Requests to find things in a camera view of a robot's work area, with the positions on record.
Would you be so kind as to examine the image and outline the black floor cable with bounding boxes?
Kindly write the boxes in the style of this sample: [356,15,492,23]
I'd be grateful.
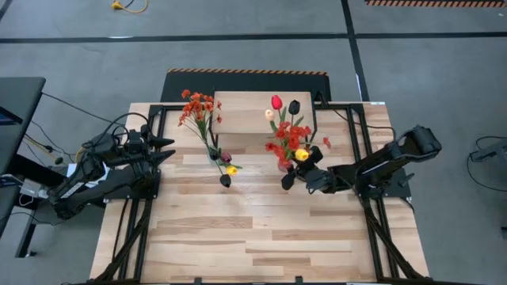
[465,136,507,194]
[41,93,126,127]

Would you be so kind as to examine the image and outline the dark blue screen device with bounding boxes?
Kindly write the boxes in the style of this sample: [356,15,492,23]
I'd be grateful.
[0,105,24,127]

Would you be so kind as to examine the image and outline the yellow extension cable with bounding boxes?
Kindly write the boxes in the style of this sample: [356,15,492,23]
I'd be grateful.
[110,0,148,14]

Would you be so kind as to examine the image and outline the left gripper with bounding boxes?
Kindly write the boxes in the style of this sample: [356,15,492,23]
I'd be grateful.
[126,129,177,167]

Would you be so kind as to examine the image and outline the cream artificial tulip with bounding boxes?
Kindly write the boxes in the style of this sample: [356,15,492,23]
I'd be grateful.
[264,108,284,135]

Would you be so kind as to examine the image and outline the black hazard striped floor mat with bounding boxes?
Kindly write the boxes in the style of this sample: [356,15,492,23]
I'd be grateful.
[160,67,332,103]
[364,0,507,8]

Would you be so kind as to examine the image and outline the dark grey desk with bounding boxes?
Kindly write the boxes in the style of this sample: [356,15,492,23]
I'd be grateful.
[0,77,108,258]

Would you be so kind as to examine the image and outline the black aluminium table frame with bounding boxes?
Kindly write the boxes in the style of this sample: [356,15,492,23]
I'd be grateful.
[93,94,427,285]

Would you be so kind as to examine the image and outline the white power adapter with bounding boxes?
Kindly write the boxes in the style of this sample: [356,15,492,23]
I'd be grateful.
[19,177,51,199]

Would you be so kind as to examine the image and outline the white printed paper sheet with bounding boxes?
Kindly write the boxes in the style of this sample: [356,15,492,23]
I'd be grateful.
[63,161,111,189]

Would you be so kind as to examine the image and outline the grey metal stand base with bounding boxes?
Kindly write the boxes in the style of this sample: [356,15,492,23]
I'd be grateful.
[469,138,507,163]

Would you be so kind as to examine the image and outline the red artificial tulip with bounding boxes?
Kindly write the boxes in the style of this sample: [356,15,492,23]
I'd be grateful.
[271,94,288,131]

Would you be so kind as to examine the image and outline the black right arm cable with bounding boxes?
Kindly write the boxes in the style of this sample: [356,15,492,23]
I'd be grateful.
[332,108,398,140]

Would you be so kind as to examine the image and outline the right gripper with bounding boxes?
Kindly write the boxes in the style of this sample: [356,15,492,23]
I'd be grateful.
[280,145,340,196]

